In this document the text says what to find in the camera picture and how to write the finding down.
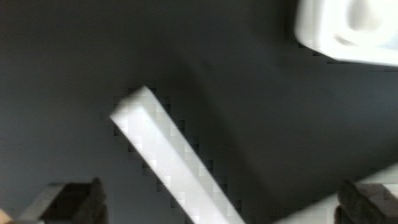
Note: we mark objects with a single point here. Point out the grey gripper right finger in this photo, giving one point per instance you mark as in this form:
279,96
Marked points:
368,204

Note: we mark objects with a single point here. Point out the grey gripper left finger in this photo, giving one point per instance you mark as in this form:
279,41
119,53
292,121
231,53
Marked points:
68,204

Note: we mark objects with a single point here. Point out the white desk leg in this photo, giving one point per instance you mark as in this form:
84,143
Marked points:
166,151

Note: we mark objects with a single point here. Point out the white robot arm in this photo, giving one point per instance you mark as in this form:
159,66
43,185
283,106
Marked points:
276,82

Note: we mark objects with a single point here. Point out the white sheet with markers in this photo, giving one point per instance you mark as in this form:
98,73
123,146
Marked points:
311,199

